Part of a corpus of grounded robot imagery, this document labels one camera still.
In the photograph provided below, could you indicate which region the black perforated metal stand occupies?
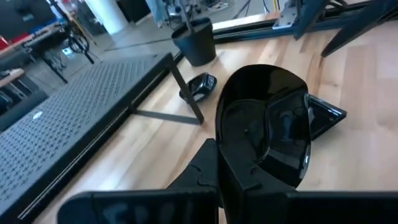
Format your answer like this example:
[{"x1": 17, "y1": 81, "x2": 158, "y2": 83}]
[{"x1": 0, "y1": 52, "x2": 205, "y2": 223}]

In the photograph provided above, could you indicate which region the white round column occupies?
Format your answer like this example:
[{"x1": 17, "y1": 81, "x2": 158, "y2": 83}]
[{"x1": 85, "y1": 0, "x2": 130, "y2": 35}]

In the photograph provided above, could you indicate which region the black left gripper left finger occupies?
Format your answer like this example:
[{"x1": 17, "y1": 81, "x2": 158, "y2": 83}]
[{"x1": 57, "y1": 138, "x2": 220, "y2": 224}]

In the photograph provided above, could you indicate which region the black tripod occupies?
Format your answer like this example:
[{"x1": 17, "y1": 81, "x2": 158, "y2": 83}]
[{"x1": 67, "y1": 27, "x2": 96, "y2": 65}]

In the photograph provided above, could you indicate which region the wooden background desk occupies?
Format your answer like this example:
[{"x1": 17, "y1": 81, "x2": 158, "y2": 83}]
[{"x1": 0, "y1": 23, "x2": 68, "y2": 58}]

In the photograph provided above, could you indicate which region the black small square mini plate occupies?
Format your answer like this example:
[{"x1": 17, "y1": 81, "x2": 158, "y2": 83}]
[{"x1": 306, "y1": 94, "x2": 348, "y2": 141}]

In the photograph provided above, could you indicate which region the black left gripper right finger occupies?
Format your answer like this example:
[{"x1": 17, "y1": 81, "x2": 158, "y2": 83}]
[{"x1": 217, "y1": 148, "x2": 398, "y2": 224}]

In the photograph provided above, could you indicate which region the black leaf-shaped mini plate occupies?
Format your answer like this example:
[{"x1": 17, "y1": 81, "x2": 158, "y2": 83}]
[
  {"x1": 179, "y1": 72, "x2": 218, "y2": 103},
  {"x1": 214, "y1": 63, "x2": 312, "y2": 190}
]

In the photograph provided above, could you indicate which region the black plant pot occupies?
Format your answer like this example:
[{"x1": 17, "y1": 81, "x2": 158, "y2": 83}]
[{"x1": 170, "y1": 17, "x2": 217, "y2": 67}]

